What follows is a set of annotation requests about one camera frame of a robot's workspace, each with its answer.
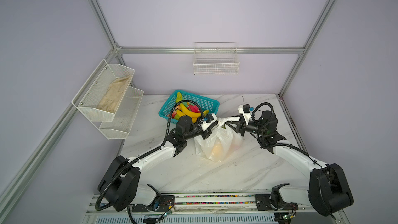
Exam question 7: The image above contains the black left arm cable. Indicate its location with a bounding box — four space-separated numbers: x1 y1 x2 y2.
94 99 205 212

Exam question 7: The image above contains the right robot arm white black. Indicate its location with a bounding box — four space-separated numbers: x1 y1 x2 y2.
224 102 354 216

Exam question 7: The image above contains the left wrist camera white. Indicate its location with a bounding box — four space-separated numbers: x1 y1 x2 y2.
201 116 218 131

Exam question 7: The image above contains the green fake leafy fruit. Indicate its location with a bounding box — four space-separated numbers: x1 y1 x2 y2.
176 91 184 103

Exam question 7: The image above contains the pink fake dragon fruit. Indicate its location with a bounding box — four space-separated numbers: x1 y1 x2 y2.
188 104 200 113

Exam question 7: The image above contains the upper white mesh shelf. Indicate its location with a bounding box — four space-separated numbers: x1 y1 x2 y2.
72 60 135 122

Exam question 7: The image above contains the white mesh shelf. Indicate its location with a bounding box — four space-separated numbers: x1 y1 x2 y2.
72 60 135 122
98 87 144 140

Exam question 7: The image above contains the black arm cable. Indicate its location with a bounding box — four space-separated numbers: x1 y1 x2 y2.
94 99 205 212
250 102 324 170

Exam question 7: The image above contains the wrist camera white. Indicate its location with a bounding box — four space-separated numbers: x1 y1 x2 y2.
238 105 254 124
201 116 218 131

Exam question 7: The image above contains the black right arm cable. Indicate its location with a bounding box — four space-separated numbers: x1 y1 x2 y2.
250 102 324 170

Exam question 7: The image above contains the white lemon print plastic bag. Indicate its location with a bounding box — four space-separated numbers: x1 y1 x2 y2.
194 117 243 162

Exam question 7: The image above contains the lower white mesh shelf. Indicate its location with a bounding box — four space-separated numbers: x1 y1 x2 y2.
98 87 144 140

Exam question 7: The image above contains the beige cloth in shelf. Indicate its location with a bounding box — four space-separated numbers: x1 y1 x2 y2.
97 75 132 114

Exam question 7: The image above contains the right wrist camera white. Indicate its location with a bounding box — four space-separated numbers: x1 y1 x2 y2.
238 105 254 124

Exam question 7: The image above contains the teal plastic basket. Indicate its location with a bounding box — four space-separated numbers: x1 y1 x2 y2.
159 90 220 123

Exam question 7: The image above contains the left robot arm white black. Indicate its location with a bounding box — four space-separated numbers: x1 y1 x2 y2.
95 114 218 212

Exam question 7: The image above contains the yellow fake banana bunch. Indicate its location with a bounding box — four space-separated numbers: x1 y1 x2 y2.
175 103 201 123

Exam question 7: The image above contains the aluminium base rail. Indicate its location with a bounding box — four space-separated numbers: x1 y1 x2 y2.
83 192 350 224

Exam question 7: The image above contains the white wire wall basket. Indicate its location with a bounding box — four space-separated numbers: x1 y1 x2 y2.
193 42 240 76

